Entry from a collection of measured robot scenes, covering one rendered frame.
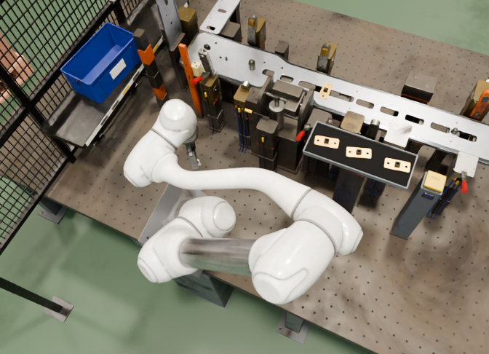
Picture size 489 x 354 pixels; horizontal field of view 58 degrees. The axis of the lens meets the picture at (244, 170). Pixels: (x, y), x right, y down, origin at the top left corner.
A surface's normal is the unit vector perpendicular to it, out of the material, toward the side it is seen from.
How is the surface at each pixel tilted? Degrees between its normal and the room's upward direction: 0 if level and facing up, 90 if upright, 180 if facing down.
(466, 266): 0
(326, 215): 26
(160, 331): 0
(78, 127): 0
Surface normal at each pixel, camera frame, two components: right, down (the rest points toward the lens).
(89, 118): -0.06, -0.47
